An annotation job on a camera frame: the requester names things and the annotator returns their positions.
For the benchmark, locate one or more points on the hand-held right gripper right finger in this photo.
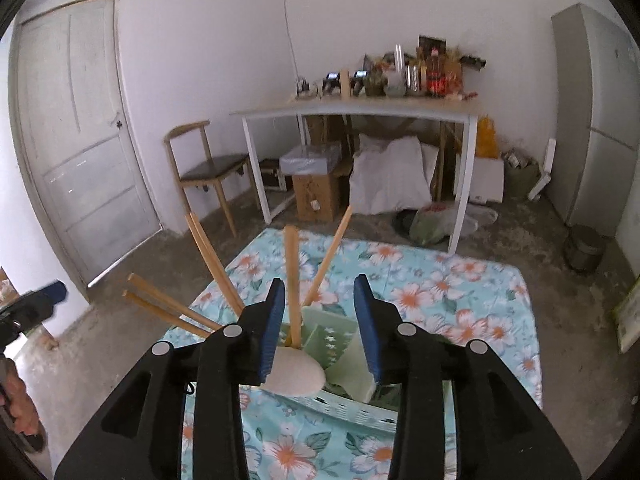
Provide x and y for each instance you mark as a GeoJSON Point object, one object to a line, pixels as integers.
{"type": "Point", "coordinates": [367, 332]}

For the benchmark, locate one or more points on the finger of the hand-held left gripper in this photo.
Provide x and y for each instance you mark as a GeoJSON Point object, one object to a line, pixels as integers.
{"type": "Point", "coordinates": [25, 312]}

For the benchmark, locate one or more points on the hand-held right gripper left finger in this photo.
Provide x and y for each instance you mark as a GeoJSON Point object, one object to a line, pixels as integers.
{"type": "Point", "coordinates": [274, 332]}

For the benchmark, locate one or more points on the white ceramic spoon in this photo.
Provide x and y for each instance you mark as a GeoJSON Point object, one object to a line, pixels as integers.
{"type": "Point", "coordinates": [295, 372]}

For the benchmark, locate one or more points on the green plastic utensil holder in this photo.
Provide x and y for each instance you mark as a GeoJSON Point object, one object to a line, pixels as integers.
{"type": "Point", "coordinates": [350, 415]}

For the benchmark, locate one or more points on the person's left hand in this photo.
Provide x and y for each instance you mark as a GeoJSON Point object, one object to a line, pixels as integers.
{"type": "Point", "coordinates": [25, 405]}

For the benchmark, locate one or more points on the floral blue tablecloth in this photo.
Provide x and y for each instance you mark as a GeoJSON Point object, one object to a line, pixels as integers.
{"type": "Point", "coordinates": [450, 280]}

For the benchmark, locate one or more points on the clear bag of vegetables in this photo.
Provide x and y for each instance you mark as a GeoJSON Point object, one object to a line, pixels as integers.
{"type": "Point", "coordinates": [445, 222]}

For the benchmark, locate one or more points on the brown cardboard box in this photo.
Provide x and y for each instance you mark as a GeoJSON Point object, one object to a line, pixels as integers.
{"type": "Point", "coordinates": [315, 197]}

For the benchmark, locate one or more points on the white sack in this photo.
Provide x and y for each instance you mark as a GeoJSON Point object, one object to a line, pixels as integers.
{"type": "Point", "coordinates": [390, 180]}

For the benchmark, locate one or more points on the wooden chair black seat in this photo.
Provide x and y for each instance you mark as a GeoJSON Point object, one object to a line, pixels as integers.
{"type": "Point", "coordinates": [215, 167]}

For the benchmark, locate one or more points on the plastic covered box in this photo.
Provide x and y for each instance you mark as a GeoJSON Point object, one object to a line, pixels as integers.
{"type": "Point", "coordinates": [310, 157]}

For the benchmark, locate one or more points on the white door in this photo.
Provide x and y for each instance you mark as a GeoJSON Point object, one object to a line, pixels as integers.
{"type": "Point", "coordinates": [85, 135]}

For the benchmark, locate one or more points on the white board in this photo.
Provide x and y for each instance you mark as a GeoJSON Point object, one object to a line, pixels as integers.
{"type": "Point", "coordinates": [482, 180]}

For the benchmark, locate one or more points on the green bag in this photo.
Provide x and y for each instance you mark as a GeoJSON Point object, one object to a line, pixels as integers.
{"type": "Point", "coordinates": [520, 177]}

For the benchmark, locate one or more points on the white table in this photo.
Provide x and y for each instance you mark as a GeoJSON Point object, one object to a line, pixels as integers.
{"type": "Point", "coordinates": [360, 106]}

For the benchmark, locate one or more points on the yellow plastic bag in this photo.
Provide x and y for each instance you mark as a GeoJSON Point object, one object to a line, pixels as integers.
{"type": "Point", "coordinates": [486, 137]}

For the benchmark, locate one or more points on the grey round pot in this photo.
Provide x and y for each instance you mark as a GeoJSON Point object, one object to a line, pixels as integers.
{"type": "Point", "coordinates": [585, 250]}

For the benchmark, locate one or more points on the white plastic bar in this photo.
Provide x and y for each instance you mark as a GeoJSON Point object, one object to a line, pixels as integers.
{"type": "Point", "coordinates": [545, 170]}

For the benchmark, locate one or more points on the green jar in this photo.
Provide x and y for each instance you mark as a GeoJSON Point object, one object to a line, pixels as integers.
{"type": "Point", "coordinates": [394, 85]}

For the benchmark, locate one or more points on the wooden block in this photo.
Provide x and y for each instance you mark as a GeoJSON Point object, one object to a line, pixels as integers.
{"type": "Point", "coordinates": [344, 84]}

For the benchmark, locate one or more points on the black device lit screen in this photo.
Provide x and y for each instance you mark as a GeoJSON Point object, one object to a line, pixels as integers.
{"type": "Point", "coordinates": [360, 80]}
{"type": "Point", "coordinates": [332, 82]}

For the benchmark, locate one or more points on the metal cup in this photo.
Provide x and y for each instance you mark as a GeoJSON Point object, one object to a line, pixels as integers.
{"type": "Point", "coordinates": [412, 80]}

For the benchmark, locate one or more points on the cola bottle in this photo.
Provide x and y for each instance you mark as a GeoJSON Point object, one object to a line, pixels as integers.
{"type": "Point", "coordinates": [434, 77]}

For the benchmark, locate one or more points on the brown packet box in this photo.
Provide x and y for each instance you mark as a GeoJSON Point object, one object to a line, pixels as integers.
{"type": "Point", "coordinates": [452, 77]}

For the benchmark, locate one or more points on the clear plastic tube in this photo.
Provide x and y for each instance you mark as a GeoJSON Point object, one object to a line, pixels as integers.
{"type": "Point", "coordinates": [399, 57]}

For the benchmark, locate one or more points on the black box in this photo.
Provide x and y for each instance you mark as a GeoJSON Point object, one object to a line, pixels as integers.
{"type": "Point", "coordinates": [431, 42]}

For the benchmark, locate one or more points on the silver refrigerator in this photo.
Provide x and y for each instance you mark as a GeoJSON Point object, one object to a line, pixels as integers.
{"type": "Point", "coordinates": [595, 135]}

